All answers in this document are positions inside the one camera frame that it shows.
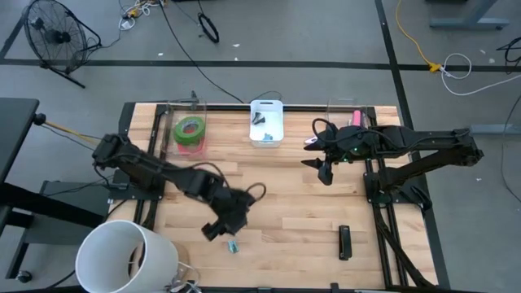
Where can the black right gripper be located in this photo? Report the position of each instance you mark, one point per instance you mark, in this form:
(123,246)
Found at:
(350,142)

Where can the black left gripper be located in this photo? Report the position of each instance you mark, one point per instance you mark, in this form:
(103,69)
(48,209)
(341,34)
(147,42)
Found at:
(232,211)

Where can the purple staple remover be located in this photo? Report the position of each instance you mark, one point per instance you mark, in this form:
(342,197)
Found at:
(311,139)

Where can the teal staple remover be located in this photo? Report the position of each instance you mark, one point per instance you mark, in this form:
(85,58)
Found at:
(233,246)

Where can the pale grey staple remover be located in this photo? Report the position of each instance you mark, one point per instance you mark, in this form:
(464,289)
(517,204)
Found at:
(267,137)

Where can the black staple remover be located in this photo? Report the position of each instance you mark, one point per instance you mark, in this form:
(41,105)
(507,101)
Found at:
(258,119)

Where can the red tape roll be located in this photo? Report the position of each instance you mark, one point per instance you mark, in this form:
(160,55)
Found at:
(191,151)

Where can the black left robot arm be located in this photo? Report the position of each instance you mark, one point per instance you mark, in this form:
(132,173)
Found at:
(154,169)

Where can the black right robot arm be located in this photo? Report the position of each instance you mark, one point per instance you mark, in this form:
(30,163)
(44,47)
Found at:
(427,140)

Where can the black stapler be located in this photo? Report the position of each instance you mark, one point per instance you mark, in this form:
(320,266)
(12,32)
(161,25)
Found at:
(344,244)

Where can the clear plastic bin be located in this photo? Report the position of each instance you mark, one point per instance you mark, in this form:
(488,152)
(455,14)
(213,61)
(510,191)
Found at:
(338,118)
(183,108)

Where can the white plastic bin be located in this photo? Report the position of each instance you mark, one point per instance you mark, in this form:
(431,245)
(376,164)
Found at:
(277,122)

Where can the white cylinder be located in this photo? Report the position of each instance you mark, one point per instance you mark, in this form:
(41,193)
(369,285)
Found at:
(163,252)

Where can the black corner plate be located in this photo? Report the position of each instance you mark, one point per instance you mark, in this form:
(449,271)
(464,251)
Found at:
(126,120)

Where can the grey desk foot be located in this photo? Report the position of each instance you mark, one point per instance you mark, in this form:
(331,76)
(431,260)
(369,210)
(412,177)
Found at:
(468,23)
(492,129)

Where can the black desk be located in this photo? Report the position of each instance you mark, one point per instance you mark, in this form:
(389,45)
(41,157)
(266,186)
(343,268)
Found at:
(16,130)

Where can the black floor fan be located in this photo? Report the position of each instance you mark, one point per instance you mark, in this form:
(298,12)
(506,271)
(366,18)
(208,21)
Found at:
(55,36)

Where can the black metal rig frame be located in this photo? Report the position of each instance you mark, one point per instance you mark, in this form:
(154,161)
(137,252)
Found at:
(293,108)

